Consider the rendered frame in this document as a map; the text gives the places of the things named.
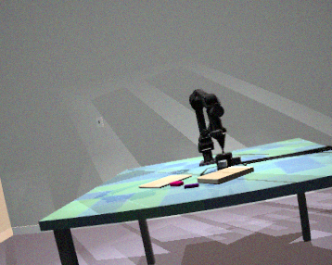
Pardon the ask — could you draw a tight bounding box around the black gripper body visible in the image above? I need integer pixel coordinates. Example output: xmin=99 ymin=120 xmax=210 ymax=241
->
xmin=209 ymin=118 xmax=226 ymax=138

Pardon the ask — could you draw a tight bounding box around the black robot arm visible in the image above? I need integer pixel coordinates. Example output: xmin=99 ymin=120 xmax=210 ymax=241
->
xmin=189 ymin=88 xmax=223 ymax=163

